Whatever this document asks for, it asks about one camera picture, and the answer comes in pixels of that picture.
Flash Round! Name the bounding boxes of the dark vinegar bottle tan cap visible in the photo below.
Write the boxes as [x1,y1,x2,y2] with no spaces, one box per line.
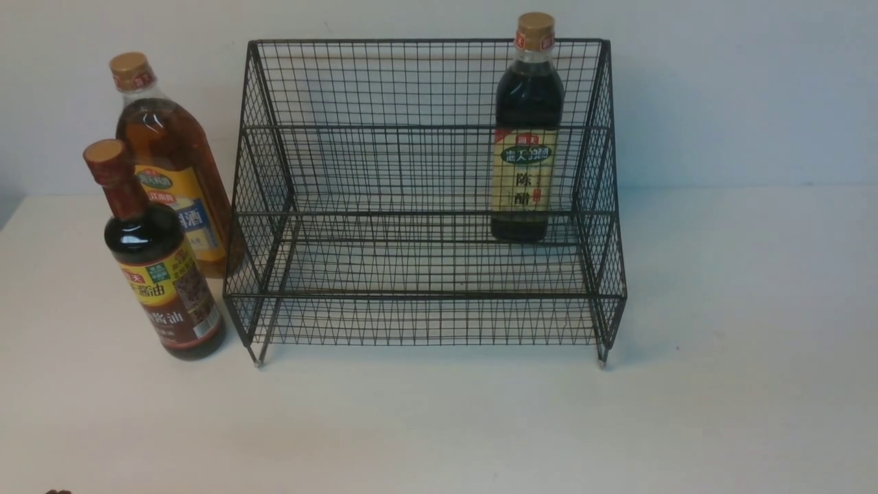
[491,12,565,243]

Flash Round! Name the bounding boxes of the soy sauce bottle red cap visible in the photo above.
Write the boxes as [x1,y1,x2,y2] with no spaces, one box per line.
[82,139,226,362]

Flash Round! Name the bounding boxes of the amber cooking wine bottle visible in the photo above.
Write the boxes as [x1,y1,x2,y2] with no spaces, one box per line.
[109,52,246,279]

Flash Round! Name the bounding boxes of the black wire mesh shelf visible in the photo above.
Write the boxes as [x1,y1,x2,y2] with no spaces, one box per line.
[223,38,628,366]

